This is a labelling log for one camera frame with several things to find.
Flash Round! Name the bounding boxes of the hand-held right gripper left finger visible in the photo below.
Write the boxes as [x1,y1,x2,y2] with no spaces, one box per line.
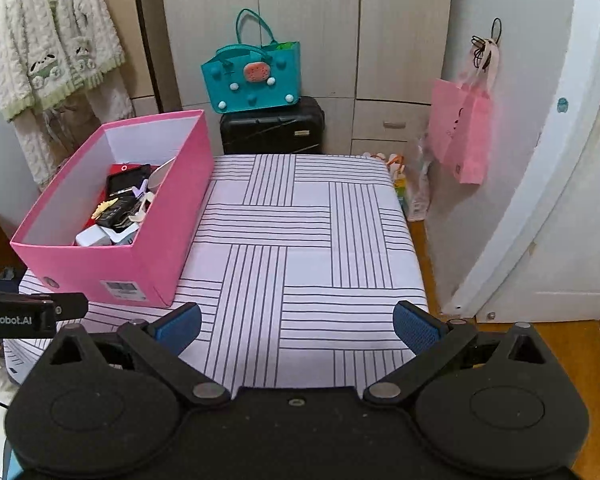
[47,302,231,406]

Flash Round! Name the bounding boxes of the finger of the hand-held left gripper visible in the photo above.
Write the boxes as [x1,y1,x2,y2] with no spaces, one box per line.
[54,293,88,322]

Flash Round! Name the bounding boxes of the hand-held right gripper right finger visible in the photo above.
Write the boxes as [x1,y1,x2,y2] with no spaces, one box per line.
[364,300,556,406]

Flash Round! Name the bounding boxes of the white charger plug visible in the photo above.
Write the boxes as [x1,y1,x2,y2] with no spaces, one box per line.
[76,226,114,247]

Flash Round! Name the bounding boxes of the pink cardboard box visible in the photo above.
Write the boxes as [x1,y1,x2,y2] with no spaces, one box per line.
[10,109,215,309]

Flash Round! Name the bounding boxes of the cream square frame case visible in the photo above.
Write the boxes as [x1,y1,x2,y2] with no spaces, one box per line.
[129,199,154,224]

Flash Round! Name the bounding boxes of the black silicone case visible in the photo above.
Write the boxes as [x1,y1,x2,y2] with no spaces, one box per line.
[106,165,152,197]

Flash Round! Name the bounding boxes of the rose gold case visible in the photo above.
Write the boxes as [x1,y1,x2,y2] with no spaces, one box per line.
[147,156,177,194]

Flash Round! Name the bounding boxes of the brown wooden cabinet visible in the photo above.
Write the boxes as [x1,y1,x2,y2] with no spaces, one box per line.
[0,205,27,283]

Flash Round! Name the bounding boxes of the striped tablecloth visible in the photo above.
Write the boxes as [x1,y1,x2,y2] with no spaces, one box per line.
[2,152,428,396]

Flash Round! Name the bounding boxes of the clear plastic bag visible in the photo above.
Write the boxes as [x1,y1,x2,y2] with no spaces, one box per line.
[405,135,434,223]

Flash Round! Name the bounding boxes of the pink shopping bag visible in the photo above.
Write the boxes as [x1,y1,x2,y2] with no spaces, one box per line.
[427,42,494,186]

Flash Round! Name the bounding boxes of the white door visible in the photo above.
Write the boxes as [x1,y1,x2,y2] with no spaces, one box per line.
[422,0,600,323]

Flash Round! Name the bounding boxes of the cream fleece pajama pants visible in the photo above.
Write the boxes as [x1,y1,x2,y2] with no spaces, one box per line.
[12,70,136,188]

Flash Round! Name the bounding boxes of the black hard suitcase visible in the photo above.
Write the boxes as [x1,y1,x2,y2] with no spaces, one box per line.
[220,96,326,156]

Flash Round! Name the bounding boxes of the teal felt handbag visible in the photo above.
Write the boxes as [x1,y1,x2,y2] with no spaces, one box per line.
[201,8,302,114]

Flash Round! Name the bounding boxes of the cream fleece pajama top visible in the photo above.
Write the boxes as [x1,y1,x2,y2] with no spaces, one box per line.
[0,0,127,122]

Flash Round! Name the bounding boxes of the cream wooden wardrobe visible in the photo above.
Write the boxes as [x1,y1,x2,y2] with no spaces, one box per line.
[130,0,453,161]

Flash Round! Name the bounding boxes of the black cord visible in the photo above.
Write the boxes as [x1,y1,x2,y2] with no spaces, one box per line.
[471,18,502,68]

